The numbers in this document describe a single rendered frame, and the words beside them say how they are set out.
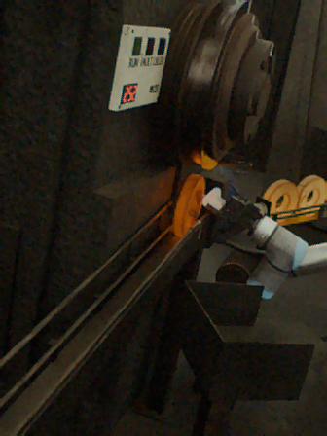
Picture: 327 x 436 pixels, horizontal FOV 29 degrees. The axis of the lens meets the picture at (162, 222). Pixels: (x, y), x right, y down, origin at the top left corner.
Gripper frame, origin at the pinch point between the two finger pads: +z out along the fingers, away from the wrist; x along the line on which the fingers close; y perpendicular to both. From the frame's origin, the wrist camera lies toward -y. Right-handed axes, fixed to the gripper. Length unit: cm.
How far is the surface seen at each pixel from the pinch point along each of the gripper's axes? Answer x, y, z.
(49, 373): 89, -16, -4
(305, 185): -45, 11, -25
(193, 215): 8.0, -3.1, -2.3
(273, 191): -31.7, 6.0, -17.4
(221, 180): -8.2, 6.0, -2.3
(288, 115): -264, -6, 10
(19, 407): 100, -17, -5
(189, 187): 18.5, 7.4, 1.5
